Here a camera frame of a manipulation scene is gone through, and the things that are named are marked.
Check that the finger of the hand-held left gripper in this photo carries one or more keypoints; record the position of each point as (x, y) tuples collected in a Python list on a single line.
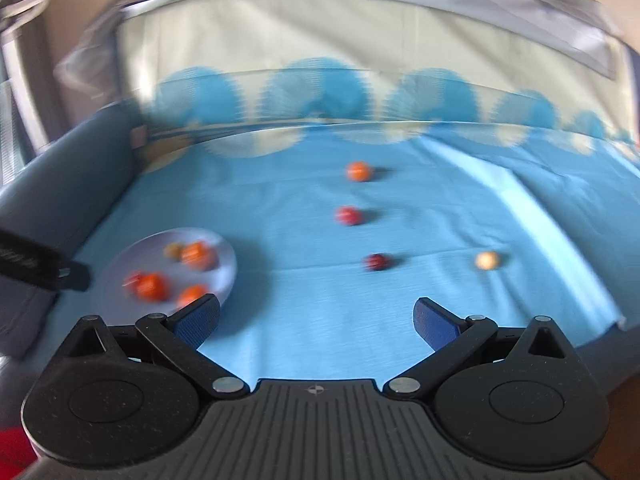
[(76, 277)]

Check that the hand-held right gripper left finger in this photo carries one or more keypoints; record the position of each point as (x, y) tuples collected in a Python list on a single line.
[(200, 319)]

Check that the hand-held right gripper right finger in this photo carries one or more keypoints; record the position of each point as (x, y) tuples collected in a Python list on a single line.
[(435, 322)]

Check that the small tangerine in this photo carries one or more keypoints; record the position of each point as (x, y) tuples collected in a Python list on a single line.
[(190, 295), (151, 287), (358, 171)]

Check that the light blue plate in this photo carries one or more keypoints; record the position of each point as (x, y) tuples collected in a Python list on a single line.
[(122, 256)]

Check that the plastic-wrapped pale tangerine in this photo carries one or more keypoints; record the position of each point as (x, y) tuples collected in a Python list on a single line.
[(196, 256)]

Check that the yellowish longan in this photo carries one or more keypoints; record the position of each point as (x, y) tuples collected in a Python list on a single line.
[(173, 249)]

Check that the pale cream longan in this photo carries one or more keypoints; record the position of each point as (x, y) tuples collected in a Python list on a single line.
[(486, 260)]

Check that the dark red jujube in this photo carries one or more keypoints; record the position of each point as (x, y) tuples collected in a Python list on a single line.
[(377, 262)]

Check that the blue fan-patterned cloth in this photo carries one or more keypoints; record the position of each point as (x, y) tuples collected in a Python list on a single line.
[(300, 270)]

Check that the red berry in clear wrap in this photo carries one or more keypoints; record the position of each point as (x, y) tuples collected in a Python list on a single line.
[(348, 215)]

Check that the red cloth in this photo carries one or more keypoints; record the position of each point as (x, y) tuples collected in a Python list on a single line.
[(12, 455)]

